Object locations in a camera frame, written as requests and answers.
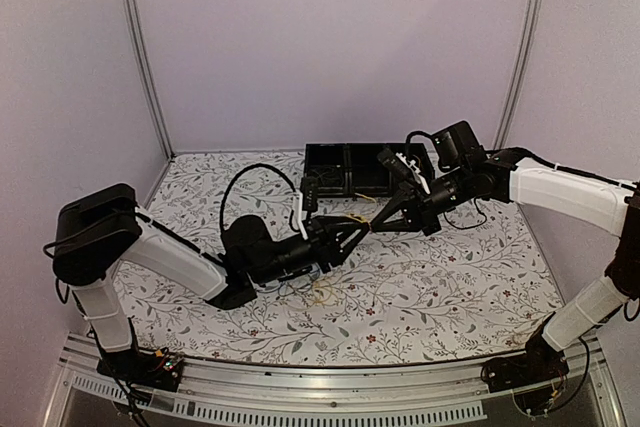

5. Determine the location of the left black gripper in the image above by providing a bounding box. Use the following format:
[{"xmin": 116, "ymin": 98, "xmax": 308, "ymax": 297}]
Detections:
[{"xmin": 251, "ymin": 217, "xmax": 369, "ymax": 287}]

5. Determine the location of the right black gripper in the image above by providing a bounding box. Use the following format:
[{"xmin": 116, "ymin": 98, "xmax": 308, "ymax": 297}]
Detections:
[{"xmin": 371, "ymin": 165, "xmax": 472, "ymax": 236}]

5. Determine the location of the grey cable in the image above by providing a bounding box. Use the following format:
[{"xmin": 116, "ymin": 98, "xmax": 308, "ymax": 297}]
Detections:
[{"xmin": 312, "ymin": 169, "xmax": 346, "ymax": 187}]

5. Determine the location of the blue cable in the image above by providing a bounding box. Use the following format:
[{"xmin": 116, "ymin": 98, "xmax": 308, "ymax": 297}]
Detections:
[{"xmin": 259, "ymin": 276, "xmax": 324, "ymax": 301}]

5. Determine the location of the left arm base electronics board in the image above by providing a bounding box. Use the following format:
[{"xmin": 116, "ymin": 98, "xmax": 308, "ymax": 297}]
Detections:
[{"xmin": 97, "ymin": 344, "xmax": 185, "ymax": 392}]

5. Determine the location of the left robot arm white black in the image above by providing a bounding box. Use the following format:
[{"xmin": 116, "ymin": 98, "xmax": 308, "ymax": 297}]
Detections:
[{"xmin": 43, "ymin": 183, "xmax": 369, "ymax": 381}]

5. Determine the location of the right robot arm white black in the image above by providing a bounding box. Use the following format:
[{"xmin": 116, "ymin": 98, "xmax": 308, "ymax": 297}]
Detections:
[{"xmin": 372, "ymin": 148, "xmax": 639, "ymax": 383}]

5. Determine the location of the black bin middle compartment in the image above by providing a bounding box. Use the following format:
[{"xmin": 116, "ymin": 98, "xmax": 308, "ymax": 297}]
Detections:
[{"xmin": 349, "ymin": 143, "xmax": 391, "ymax": 197}]

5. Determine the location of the black bin left compartment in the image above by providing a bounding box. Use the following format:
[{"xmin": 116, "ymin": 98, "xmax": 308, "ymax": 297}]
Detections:
[{"xmin": 304, "ymin": 144, "xmax": 348, "ymax": 198}]

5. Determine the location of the floral patterned table cloth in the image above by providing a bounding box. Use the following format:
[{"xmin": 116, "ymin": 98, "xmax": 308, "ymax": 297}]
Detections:
[{"xmin": 99, "ymin": 149, "xmax": 566, "ymax": 367}]

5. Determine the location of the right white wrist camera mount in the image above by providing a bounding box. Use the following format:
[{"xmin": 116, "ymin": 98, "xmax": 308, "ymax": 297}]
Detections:
[{"xmin": 396, "ymin": 152, "xmax": 431, "ymax": 195}]

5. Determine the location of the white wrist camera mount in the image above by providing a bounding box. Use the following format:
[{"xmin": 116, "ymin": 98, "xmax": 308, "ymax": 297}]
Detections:
[
  {"xmin": 289, "ymin": 190, "xmax": 308, "ymax": 240},
  {"xmin": 396, "ymin": 152, "xmax": 431, "ymax": 195}
]

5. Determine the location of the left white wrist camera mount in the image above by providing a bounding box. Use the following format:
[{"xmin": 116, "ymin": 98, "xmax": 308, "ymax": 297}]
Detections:
[{"xmin": 289, "ymin": 190, "xmax": 308, "ymax": 240}]

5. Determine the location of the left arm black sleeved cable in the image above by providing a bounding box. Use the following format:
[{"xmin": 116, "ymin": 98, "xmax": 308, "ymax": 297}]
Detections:
[{"xmin": 218, "ymin": 162, "xmax": 301, "ymax": 238}]

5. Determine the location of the aluminium front rail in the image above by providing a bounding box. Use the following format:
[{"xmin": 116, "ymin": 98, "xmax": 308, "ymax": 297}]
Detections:
[{"xmin": 45, "ymin": 335, "xmax": 627, "ymax": 426}]

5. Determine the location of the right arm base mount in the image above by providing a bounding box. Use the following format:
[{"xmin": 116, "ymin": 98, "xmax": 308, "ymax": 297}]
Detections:
[{"xmin": 480, "ymin": 335, "xmax": 569, "ymax": 416}]

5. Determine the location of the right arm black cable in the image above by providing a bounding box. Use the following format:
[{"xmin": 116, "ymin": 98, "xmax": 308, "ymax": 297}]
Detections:
[{"xmin": 544, "ymin": 296, "xmax": 640, "ymax": 411}]

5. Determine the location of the right aluminium frame post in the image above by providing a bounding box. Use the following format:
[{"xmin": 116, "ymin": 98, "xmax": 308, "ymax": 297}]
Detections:
[{"xmin": 493, "ymin": 0, "xmax": 543, "ymax": 149}]

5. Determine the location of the aluminium frame post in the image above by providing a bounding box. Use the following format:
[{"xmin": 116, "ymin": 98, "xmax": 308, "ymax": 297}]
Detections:
[
  {"xmin": 493, "ymin": 0, "xmax": 543, "ymax": 149},
  {"xmin": 122, "ymin": 0, "xmax": 175, "ymax": 160}
]

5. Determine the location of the left aluminium frame post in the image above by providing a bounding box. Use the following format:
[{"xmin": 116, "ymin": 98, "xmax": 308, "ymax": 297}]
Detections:
[{"xmin": 122, "ymin": 0, "xmax": 175, "ymax": 160}]

